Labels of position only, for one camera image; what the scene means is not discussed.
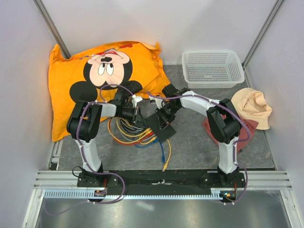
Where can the peach bucket hat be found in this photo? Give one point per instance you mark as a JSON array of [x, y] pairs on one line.
[[250, 104]]

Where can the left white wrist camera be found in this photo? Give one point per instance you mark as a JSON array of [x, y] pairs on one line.
[[135, 100]]

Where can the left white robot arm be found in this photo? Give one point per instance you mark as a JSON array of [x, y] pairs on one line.
[[83, 125]]

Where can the white perforated plastic basket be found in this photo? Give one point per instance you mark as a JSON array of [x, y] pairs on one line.
[[212, 69]]

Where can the aluminium frame rail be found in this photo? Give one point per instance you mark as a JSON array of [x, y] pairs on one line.
[[257, 180]]

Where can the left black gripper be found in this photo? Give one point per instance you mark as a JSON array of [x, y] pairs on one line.
[[137, 118]]

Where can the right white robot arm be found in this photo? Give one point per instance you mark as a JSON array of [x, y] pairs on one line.
[[224, 122]]

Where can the red folded cloth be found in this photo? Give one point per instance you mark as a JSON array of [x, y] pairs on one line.
[[250, 124]]

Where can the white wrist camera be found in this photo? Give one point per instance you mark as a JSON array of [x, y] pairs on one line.
[[135, 100], [156, 100]]

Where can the orange Mickey Mouse pillow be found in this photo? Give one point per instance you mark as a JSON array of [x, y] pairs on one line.
[[129, 67]]

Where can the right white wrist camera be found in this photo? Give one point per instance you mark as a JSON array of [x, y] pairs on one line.
[[156, 100]]

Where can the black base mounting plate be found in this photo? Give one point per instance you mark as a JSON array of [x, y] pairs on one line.
[[197, 178]]

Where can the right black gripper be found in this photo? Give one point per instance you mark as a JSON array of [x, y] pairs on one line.
[[164, 121]]

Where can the black network switch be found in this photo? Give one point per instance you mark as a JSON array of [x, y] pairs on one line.
[[153, 123]]

